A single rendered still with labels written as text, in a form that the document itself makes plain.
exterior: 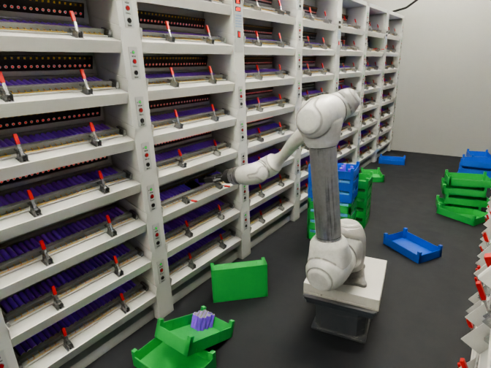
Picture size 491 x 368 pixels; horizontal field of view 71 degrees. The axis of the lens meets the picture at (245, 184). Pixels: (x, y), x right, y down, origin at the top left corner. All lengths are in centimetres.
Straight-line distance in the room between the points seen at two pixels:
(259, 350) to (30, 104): 132
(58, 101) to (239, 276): 118
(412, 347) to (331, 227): 72
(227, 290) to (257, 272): 19
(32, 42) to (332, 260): 127
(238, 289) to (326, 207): 81
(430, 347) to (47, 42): 192
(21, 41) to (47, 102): 19
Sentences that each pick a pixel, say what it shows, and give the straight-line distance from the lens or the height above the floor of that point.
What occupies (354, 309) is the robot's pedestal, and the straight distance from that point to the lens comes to 165.
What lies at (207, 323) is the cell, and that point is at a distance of 178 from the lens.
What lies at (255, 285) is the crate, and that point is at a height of 8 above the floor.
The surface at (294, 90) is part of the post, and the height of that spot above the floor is 103.
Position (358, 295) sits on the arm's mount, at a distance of 163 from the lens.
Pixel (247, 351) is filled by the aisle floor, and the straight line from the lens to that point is 171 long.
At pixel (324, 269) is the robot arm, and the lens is 138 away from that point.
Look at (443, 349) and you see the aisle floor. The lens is 189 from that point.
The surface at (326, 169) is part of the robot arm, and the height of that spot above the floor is 83.
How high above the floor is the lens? 119
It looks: 18 degrees down
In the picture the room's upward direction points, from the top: 2 degrees counter-clockwise
